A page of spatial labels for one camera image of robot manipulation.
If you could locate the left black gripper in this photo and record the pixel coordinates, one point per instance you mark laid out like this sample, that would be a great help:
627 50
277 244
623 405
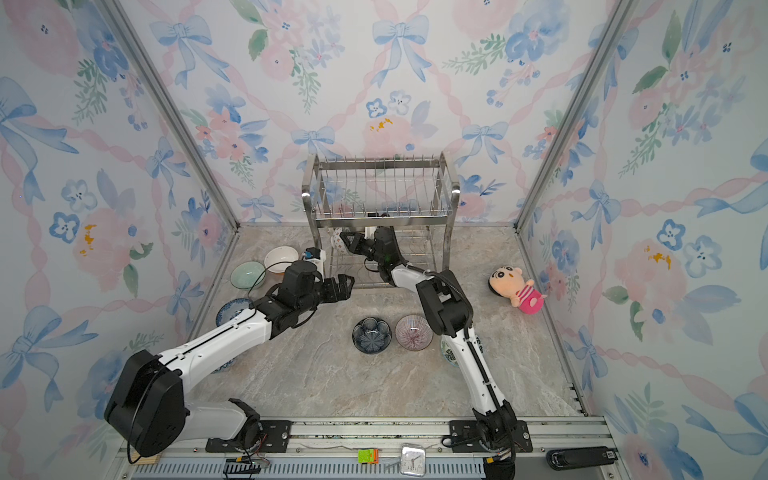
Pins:
345 291

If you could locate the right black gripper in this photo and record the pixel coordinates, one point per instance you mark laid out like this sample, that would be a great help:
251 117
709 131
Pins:
358 243

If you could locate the green white patterned bowl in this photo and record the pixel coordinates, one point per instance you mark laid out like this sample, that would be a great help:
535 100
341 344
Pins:
337 242

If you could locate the dark blue flower bowl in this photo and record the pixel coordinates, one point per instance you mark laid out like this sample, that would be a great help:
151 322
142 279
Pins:
371 335

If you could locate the stainless steel dish rack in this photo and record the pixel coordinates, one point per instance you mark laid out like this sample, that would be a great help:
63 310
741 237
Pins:
417 195

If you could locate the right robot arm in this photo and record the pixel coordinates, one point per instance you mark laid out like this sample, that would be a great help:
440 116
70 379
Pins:
450 315

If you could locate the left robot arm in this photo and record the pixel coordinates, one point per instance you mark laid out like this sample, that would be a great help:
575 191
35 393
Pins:
149 406

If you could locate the white orange bowl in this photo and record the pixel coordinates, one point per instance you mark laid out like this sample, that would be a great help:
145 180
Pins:
280 258

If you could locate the pink purple glass bowl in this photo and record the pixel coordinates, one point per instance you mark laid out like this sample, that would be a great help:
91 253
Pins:
413 333

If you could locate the pale green bowl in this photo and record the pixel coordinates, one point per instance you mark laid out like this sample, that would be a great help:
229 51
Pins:
248 275

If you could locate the blue white patterned bowl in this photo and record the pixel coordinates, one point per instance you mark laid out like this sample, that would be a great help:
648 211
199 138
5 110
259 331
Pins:
231 309

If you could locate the green leaf pattern bowl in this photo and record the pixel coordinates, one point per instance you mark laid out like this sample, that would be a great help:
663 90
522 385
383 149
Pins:
446 347

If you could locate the blue mesh pattern bowl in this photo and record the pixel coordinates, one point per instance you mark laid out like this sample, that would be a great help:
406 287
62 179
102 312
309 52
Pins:
225 366

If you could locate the plush doll pink shirt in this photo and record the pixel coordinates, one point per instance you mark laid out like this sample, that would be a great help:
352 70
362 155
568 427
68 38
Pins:
509 282

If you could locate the green orange small block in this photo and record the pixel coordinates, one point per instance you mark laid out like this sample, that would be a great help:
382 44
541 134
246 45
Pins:
368 456

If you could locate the small silver alarm clock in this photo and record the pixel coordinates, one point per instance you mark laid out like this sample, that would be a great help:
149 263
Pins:
412 461

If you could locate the wooden block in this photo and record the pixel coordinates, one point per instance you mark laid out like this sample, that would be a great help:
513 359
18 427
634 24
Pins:
135 459

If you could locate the black stapler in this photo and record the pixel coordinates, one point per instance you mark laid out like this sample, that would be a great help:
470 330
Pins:
580 458

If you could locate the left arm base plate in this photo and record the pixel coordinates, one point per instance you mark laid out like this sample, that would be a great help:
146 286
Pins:
267 437

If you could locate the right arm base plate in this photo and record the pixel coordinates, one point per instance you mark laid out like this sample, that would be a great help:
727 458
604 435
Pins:
469 436

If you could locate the black connector with wires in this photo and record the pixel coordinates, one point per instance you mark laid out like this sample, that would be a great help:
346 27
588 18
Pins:
240 468

